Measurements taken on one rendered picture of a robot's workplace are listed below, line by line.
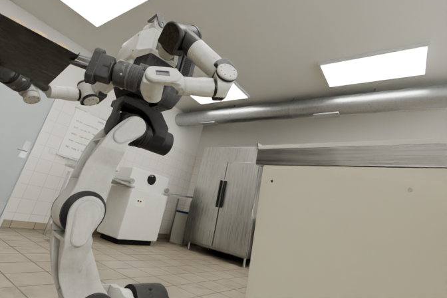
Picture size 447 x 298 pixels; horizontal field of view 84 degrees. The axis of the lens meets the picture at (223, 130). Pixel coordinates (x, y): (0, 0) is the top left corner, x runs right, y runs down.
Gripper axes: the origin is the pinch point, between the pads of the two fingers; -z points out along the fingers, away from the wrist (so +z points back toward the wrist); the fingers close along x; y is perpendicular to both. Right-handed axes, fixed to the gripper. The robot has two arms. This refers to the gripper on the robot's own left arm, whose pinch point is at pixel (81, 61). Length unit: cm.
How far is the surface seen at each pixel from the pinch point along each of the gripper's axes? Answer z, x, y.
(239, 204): 186, -9, -355
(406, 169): 79, -20, 42
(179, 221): 110, -62, -505
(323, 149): 71, -16, 27
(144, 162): 3, 40, -479
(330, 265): 72, -42, 30
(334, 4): 161, 196, -96
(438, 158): 83, -18, 45
